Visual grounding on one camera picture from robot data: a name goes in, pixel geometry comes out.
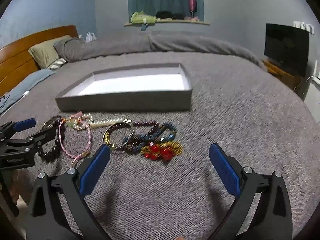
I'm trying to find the white charging cable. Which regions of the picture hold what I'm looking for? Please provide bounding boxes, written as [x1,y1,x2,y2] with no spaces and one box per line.
[0,91,29,118]

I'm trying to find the grey jewelry tray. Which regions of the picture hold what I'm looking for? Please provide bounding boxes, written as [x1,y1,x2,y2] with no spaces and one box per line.
[55,62,193,112]

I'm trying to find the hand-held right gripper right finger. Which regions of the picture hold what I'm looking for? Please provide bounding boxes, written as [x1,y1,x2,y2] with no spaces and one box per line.
[209,142,293,240]

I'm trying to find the grey duvet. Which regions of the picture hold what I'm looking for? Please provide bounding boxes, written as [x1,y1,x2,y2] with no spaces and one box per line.
[54,31,268,72]

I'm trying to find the wooden television stand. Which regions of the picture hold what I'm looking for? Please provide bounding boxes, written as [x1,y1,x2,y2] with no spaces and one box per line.
[261,59,302,90]

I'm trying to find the red bead gold chain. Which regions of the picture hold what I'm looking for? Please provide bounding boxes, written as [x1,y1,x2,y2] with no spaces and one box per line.
[141,141,183,162]

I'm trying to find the green cloth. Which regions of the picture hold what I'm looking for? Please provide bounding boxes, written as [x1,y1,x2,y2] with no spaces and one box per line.
[131,11,157,23]

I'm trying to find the black television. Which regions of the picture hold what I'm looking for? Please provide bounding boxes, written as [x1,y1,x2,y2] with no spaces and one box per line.
[264,23,310,78]

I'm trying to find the gold and pearl necklace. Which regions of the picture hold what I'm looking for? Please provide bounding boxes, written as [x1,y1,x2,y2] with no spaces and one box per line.
[82,114,132,130]

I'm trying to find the white wall socket strip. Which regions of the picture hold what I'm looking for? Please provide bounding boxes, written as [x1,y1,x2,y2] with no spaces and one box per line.
[293,20,315,34]

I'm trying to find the striped pillow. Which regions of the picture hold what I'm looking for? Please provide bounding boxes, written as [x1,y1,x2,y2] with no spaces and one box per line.
[47,58,67,70]

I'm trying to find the olive pillow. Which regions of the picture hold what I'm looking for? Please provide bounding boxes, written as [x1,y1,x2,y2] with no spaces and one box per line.
[28,35,73,69]

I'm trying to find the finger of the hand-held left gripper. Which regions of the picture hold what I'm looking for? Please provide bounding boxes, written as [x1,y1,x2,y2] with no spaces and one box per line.
[27,124,60,153]
[0,118,37,140]

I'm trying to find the light blue pillow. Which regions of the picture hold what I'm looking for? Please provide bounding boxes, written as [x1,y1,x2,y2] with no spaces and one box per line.
[0,69,56,117]

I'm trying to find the purple bead bracelet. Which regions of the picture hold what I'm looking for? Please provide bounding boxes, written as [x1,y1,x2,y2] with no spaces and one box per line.
[125,121,159,153]

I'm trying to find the black and gold bracelet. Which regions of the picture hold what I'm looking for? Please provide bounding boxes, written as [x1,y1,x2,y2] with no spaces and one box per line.
[103,122,134,150]

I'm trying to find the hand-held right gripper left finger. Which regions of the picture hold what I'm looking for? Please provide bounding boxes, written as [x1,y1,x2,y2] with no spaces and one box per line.
[26,144,112,240]

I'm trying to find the dark bead bracelet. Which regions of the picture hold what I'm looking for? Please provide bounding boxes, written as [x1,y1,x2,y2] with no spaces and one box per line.
[37,119,66,164]

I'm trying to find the pink cord bracelet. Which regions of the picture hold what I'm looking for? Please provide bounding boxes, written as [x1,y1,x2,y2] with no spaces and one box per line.
[60,112,92,164]

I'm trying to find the wooden headboard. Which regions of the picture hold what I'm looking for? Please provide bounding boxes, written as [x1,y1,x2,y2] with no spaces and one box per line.
[0,25,79,97]

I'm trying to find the wooden window sill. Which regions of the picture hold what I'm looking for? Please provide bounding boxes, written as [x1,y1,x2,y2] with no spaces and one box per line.
[124,20,210,27]

